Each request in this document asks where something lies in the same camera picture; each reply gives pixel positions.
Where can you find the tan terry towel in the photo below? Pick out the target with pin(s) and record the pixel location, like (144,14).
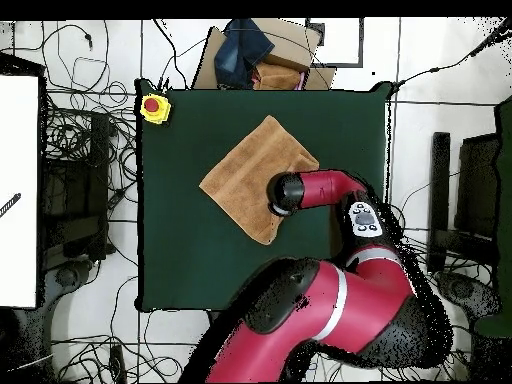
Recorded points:
(244,176)

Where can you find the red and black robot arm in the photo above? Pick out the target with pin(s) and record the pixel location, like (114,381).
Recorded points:
(352,300)

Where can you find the dark green table cloth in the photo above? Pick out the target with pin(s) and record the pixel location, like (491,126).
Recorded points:
(180,260)

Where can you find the folded tan towel in box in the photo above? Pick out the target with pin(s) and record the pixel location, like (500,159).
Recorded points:
(276,78)

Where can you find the yellow emergency stop button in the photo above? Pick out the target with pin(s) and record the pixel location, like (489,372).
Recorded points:
(154,108)

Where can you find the blue denim jeans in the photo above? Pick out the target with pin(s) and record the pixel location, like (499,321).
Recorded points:
(240,52)

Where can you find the brown cardboard box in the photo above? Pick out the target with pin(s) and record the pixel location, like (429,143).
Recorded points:
(292,44)

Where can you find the black equipment rack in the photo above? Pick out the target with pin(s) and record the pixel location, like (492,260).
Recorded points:
(76,192)

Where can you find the black upright bar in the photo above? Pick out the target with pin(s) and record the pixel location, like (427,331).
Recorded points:
(440,180)

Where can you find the black stand base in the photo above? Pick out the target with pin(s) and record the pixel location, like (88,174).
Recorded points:
(468,292)
(66,276)

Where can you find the black box unit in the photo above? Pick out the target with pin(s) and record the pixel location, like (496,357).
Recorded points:
(478,184)

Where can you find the black rectangular frame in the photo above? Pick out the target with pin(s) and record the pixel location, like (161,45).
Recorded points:
(361,44)

